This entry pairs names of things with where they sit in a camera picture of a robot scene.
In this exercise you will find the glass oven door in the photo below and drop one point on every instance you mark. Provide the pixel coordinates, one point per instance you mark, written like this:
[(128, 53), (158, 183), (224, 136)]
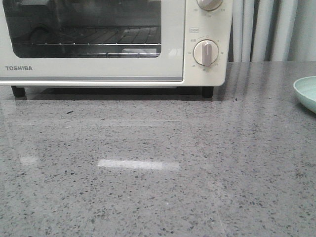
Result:
[(20, 17)]

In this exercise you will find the white Toshiba toaster oven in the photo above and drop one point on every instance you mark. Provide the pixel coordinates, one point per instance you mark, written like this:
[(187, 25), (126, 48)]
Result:
[(199, 25)]

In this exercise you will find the lower timer knob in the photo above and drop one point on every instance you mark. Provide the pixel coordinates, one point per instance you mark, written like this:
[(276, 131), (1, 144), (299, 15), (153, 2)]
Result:
[(206, 52)]

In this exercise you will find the upper temperature knob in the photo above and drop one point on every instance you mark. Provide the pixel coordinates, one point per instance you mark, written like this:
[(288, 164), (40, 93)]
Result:
[(209, 5)]

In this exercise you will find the grey pleated curtain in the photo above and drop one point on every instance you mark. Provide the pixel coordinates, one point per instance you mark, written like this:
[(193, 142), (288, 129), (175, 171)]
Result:
[(273, 30)]

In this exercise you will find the light green plate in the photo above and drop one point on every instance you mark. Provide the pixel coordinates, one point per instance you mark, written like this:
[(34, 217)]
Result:
[(305, 91)]

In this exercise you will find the metal oven wire rack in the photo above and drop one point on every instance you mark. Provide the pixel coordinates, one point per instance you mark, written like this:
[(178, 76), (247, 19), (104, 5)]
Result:
[(89, 42)]

